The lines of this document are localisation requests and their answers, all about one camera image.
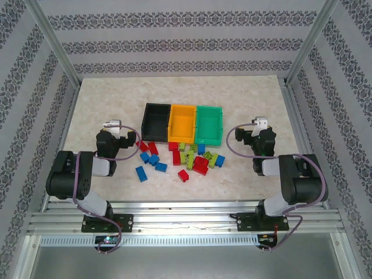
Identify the long blue lego brick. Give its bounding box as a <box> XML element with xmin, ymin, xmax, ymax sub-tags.
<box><xmin>135</xmin><ymin>166</ymin><xmax>149</xmax><ymax>183</ymax></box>

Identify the black plastic bin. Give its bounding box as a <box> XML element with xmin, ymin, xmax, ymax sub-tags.
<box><xmin>141</xmin><ymin>102</ymin><xmax>171</xmax><ymax>143</ymax></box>

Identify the yellow plastic bin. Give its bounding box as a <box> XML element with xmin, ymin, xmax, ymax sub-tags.
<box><xmin>167</xmin><ymin>104</ymin><xmax>197</xmax><ymax>145</ymax></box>

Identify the green plastic bin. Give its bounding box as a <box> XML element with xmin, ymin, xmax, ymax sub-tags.
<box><xmin>194</xmin><ymin>105</ymin><xmax>224</xmax><ymax>146</ymax></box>

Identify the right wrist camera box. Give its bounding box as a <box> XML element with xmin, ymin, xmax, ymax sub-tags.
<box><xmin>251</xmin><ymin>116</ymin><xmax>269</xmax><ymax>136</ymax></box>

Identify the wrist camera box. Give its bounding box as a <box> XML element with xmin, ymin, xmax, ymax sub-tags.
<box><xmin>102</xmin><ymin>119</ymin><xmax>123</xmax><ymax>140</ymax></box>
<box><xmin>251</xmin><ymin>116</ymin><xmax>269</xmax><ymax>136</ymax></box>

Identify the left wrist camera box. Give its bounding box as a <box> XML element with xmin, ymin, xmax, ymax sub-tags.
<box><xmin>102</xmin><ymin>119</ymin><xmax>123</xmax><ymax>140</ymax></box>

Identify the aluminium side rail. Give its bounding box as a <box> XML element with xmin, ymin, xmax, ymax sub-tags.
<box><xmin>40</xmin><ymin>84</ymin><xmax>83</xmax><ymax>213</ymax></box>
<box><xmin>282</xmin><ymin>82</ymin><xmax>332</xmax><ymax>210</ymax></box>

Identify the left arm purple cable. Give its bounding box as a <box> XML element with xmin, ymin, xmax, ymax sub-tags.
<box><xmin>71</xmin><ymin>123</ymin><xmax>143</xmax><ymax>255</ymax></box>

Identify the aluminium frame post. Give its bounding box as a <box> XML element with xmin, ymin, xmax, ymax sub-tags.
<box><xmin>24</xmin><ymin>0</ymin><xmax>83</xmax><ymax>88</ymax></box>
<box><xmin>284</xmin><ymin>0</ymin><xmax>342</xmax><ymax>87</ymax></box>

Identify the aluminium rail beam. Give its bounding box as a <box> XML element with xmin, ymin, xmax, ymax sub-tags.
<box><xmin>27</xmin><ymin>201</ymin><xmax>346</xmax><ymax>234</ymax></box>

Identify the perforated metal cable duct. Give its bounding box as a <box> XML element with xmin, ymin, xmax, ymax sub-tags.
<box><xmin>39</xmin><ymin>234</ymin><xmax>261</xmax><ymax>248</ymax></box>

